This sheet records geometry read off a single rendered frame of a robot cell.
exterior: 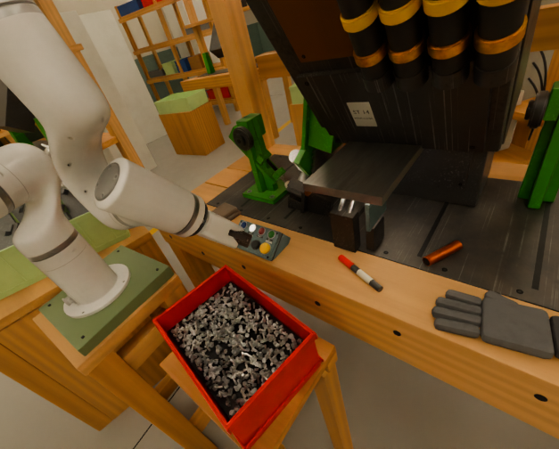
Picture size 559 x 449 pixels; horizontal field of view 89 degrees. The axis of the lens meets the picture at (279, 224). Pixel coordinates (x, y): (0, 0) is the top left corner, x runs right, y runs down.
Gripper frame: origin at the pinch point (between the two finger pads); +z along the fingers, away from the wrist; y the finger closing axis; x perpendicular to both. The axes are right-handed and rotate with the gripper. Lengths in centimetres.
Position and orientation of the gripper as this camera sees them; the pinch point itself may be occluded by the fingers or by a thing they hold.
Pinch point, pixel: (242, 238)
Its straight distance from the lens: 67.3
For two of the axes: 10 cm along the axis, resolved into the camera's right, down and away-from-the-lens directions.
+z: 5.3, 3.1, 7.9
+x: 3.7, -9.2, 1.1
